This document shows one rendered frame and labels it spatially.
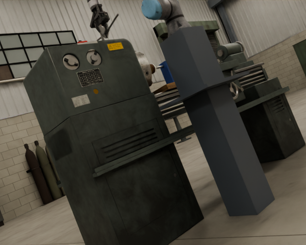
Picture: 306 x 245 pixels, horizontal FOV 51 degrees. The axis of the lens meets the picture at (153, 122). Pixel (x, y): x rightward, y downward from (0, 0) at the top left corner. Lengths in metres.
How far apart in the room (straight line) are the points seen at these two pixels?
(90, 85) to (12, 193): 6.97
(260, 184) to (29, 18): 9.48
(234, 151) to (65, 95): 0.96
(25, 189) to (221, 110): 7.35
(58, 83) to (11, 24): 8.58
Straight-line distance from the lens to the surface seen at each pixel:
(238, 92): 2.59
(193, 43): 1.86
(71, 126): 1.75
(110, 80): 1.92
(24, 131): 9.03
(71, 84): 1.80
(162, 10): 1.87
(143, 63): 2.24
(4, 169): 8.67
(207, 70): 1.85
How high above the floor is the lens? 0.61
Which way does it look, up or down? 2 degrees up
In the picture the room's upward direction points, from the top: 22 degrees counter-clockwise
